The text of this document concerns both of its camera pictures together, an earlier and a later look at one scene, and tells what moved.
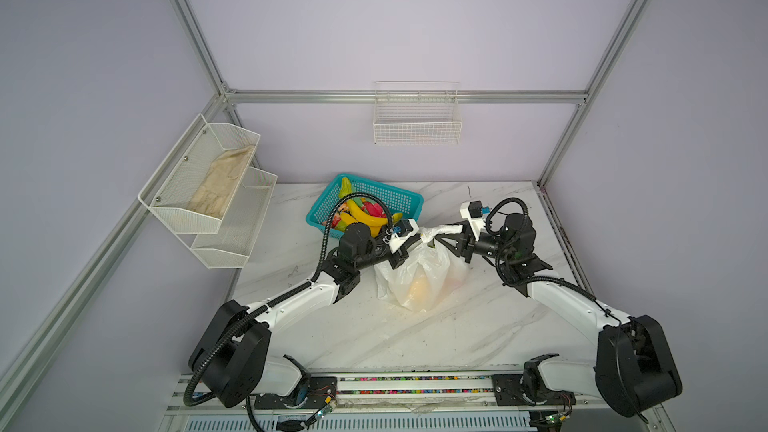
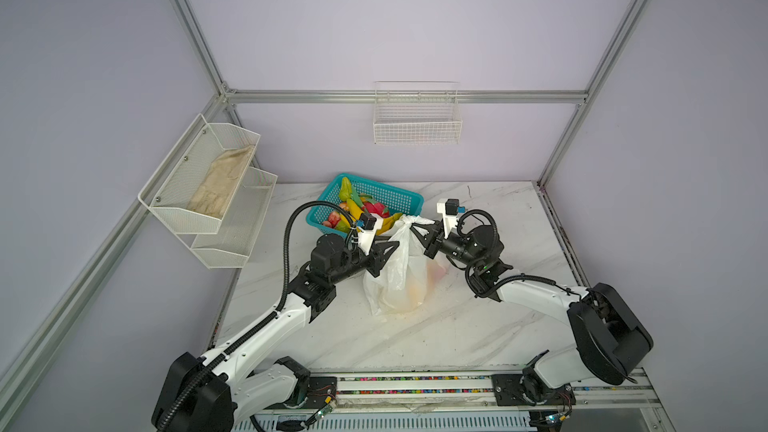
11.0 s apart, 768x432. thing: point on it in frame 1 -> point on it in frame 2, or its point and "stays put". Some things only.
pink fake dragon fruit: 374,209 stays put
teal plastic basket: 408,203 stays put
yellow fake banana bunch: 374,224 stays put
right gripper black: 466,245 -> 434,243
